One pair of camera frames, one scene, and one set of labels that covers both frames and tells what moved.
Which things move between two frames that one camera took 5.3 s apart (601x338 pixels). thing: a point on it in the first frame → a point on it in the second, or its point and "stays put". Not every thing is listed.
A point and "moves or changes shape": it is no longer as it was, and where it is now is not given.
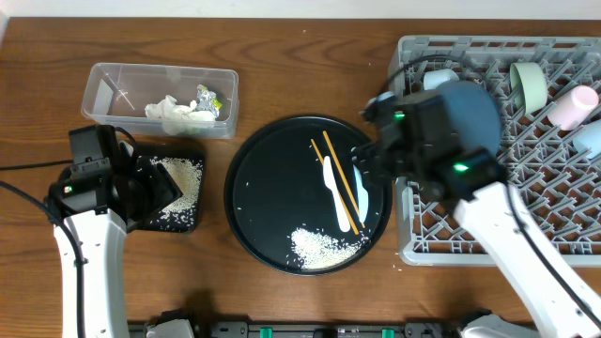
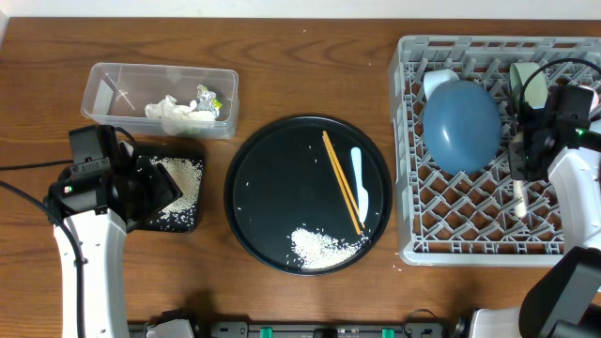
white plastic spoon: (343, 219) moves or changes shape
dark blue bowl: (474, 114) stays put
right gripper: (367, 158) → (518, 165)
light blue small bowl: (433, 79) stays put
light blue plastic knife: (362, 195) stays put
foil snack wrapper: (207, 100) stays put
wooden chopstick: (342, 203) → (341, 184)
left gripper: (167, 190) stays put
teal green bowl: (529, 85) stays put
